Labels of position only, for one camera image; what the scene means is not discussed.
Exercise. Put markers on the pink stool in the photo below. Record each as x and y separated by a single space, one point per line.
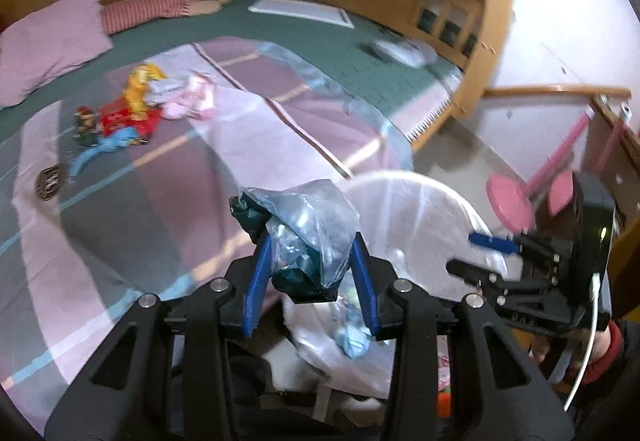
596 149

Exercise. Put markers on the pink wrapper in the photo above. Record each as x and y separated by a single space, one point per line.
195 99

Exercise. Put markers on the white plastic trash bag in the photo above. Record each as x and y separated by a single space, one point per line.
416 223

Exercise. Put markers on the striped plush doll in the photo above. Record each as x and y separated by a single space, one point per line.
122 15

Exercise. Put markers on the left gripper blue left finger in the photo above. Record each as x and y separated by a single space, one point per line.
254 296

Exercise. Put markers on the yellow chip bag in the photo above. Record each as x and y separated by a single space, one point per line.
137 85

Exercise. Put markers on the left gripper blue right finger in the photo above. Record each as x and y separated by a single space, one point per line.
366 282

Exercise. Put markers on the clear plastic bag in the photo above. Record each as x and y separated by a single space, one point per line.
311 229

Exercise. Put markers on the white handheld device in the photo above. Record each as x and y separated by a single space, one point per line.
411 53

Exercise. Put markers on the light blue cloth rag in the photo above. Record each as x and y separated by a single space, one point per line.
119 139

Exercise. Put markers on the pink plaid blanket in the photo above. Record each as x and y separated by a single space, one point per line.
78 249

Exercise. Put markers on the green bed mat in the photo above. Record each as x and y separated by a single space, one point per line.
342 53

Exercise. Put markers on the pink pillow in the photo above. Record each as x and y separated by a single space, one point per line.
47 44

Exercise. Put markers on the red snack wrapper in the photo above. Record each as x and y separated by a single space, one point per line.
116 115

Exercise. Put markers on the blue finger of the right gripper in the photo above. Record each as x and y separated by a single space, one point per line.
493 242

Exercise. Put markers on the dark green snack bag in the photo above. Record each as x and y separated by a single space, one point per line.
86 127

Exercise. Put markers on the white tissue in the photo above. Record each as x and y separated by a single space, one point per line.
160 91

